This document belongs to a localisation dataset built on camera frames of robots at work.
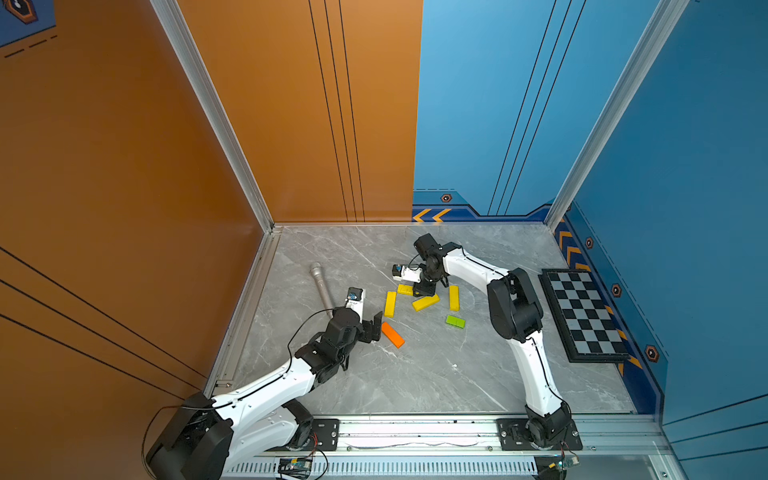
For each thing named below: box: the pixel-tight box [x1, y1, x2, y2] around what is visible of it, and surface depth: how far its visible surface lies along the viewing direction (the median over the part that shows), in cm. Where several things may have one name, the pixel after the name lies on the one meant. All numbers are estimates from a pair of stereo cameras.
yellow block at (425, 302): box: [412, 294, 441, 312], surface depth 98 cm
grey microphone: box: [310, 262, 334, 319], surface depth 104 cm
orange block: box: [382, 322, 405, 349], surface depth 91 cm
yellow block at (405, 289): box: [397, 284, 413, 296], surface depth 101 cm
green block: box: [445, 315, 466, 329], surface depth 94 cm
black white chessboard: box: [538, 268, 630, 363], surface depth 92 cm
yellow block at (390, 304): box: [384, 291, 397, 318], surface depth 98 cm
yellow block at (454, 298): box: [449, 285, 461, 312], surface depth 99 cm
